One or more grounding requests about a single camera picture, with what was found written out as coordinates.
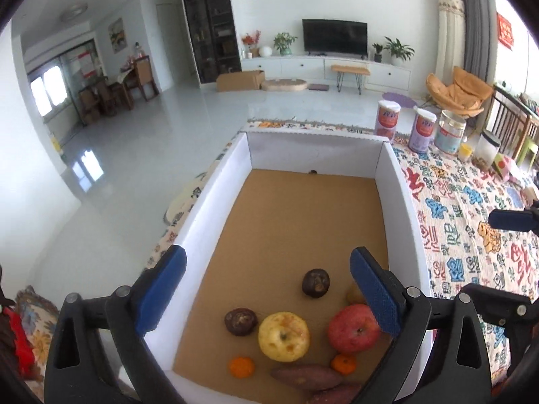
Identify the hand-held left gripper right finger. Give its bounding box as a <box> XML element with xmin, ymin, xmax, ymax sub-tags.
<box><xmin>349</xmin><ymin>246</ymin><xmax>494</xmax><ymax>404</ymax></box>

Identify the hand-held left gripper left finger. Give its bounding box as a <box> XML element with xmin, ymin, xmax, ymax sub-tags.
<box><xmin>44</xmin><ymin>244</ymin><xmax>188</xmax><ymax>404</ymax></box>

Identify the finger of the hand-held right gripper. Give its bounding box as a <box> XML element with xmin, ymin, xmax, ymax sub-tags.
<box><xmin>460</xmin><ymin>282</ymin><xmax>534</xmax><ymax>334</ymax></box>
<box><xmin>488</xmin><ymin>201</ymin><xmax>539</xmax><ymax>233</ymax></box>

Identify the green brown round fruit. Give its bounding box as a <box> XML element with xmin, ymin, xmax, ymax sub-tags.
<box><xmin>346</xmin><ymin>282</ymin><xmax>366</xmax><ymax>306</ymax></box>

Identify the red apple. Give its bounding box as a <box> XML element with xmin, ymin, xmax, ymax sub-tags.
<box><xmin>327</xmin><ymin>304</ymin><xmax>382</xmax><ymax>354</ymax></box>

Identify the dark brown mangosteen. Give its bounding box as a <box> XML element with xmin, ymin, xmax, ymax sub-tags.
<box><xmin>224</xmin><ymin>307</ymin><xmax>258</xmax><ymax>337</ymax></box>
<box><xmin>302</xmin><ymin>268</ymin><xmax>331</xmax><ymax>299</ymax></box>

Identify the orange tangerine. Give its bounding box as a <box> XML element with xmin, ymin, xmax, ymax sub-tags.
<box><xmin>229</xmin><ymin>356</ymin><xmax>256</xmax><ymax>377</ymax></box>
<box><xmin>330</xmin><ymin>353</ymin><xmax>357</xmax><ymax>375</ymax></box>

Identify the yellow apple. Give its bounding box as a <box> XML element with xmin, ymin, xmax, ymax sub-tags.
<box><xmin>258</xmin><ymin>312</ymin><xmax>311</xmax><ymax>363</ymax></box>

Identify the white cardboard box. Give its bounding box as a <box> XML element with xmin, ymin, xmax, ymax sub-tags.
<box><xmin>139</xmin><ymin>130</ymin><xmax>432</xmax><ymax>404</ymax></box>

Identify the purple sweet potato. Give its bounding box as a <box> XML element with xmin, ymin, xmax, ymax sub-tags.
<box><xmin>307</xmin><ymin>383</ymin><xmax>363</xmax><ymax>404</ymax></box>
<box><xmin>269</xmin><ymin>364</ymin><xmax>343</xmax><ymax>391</ymax></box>

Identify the colourful snack bag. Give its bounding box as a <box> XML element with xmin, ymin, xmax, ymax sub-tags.
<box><xmin>492</xmin><ymin>154</ymin><xmax>535</xmax><ymax>183</ymax></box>

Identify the green stool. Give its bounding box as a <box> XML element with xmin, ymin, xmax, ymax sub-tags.
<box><xmin>517</xmin><ymin>141</ymin><xmax>539</xmax><ymax>169</ymax></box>

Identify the translucent white jar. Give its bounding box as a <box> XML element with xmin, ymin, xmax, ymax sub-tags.
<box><xmin>476</xmin><ymin>130</ymin><xmax>503</xmax><ymax>167</ymax></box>

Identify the wooden slatted chair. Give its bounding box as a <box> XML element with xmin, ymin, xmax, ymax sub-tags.
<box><xmin>484</xmin><ymin>84</ymin><xmax>539</xmax><ymax>165</ymax></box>

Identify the glass jar with gold lid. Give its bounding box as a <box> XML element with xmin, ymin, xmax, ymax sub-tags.
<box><xmin>434</xmin><ymin>109</ymin><xmax>467</xmax><ymax>156</ymax></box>

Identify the floral patterned cushion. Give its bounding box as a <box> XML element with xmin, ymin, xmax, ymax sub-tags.
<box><xmin>0</xmin><ymin>285</ymin><xmax>60</xmax><ymax>400</ymax></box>

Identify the orange cushioned chair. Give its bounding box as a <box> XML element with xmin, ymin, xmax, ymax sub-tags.
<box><xmin>425</xmin><ymin>66</ymin><xmax>494</xmax><ymax>117</ymax></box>

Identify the red label can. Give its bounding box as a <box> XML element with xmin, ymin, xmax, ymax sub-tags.
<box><xmin>375</xmin><ymin>100</ymin><xmax>401</xmax><ymax>141</ymax></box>

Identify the purple round cushion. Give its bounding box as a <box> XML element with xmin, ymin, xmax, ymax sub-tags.
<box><xmin>382</xmin><ymin>92</ymin><xmax>417</xmax><ymax>108</ymax></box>

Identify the beige patterned curtain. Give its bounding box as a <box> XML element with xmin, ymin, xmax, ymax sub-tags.
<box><xmin>435</xmin><ymin>0</ymin><xmax>467</xmax><ymax>78</ymax></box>

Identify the grey curtain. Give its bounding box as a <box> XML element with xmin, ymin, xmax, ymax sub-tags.
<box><xmin>448</xmin><ymin>0</ymin><xmax>498</xmax><ymax>85</ymax></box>

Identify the large leafy potted plant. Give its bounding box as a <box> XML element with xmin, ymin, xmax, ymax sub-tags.
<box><xmin>384</xmin><ymin>37</ymin><xmax>415</xmax><ymax>66</ymax></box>

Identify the wooden dining chair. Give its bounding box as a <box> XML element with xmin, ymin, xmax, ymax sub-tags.
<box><xmin>126</xmin><ymin>55</ymin><xmax>160</xmax><ymax>102</ymax></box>

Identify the small wooden bench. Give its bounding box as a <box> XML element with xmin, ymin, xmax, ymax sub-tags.
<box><xmin>330</xmin><ymin>64</ymin><xmax>371</xmax><ymax>94</ymax></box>

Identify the brown cardboard box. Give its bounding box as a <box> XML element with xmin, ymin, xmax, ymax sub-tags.
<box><xmin>216</xmin><ymin>69</ymin><xmax>266</xmax><ymax>92</ymax></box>

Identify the beige round floor cushion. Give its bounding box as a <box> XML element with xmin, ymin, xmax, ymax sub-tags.
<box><xmin>261</xmin><ymin>78</ymin><xmax>309</xmax><ymax>92</ymax></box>

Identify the white television cabinet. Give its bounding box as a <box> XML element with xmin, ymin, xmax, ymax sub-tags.
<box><xmin>240</xmin><ymin>55</ymin><xmax>411</xmax><ymax>90</ymax></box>

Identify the black television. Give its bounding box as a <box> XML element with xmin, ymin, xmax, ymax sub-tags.
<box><xmin>302</xmin><ymin>19</ymin><xmax>368</xmax><ymax>57</ymax></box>

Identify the red flower bouquet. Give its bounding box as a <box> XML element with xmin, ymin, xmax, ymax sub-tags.
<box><xmin>241</xmin><ymin>31</ymin><xmax>262</xmax><ymax>57</ymax></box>

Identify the potted plant in green pot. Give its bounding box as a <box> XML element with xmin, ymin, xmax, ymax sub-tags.
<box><xmin>273</xmin><ymin>32</ymin><xmax>298</xmax><ymax>56</ymax></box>

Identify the dark display cabinet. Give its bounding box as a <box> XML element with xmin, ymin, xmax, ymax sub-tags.
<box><xmin>179</xmin><ymin>0</ymin><xmax>243</xmax><ymax>85</ymax></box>

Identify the round ceiling light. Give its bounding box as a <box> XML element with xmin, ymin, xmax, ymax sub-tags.
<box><xmin>59</xmin><ymin>3</ymin><xmax>89</xmax><ymax>22</ymax></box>

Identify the red wall hanging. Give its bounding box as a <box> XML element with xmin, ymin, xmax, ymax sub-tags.
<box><xmin>496</xmin><ymin>11</ymin><xmax>515</xmax><ymax>50</ymax></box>

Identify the framed wall picture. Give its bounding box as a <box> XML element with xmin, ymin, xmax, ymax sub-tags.
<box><xmin>108</xmin><ymin>18</ymin><xmax>126</xmax><ymax>54</ymax></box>

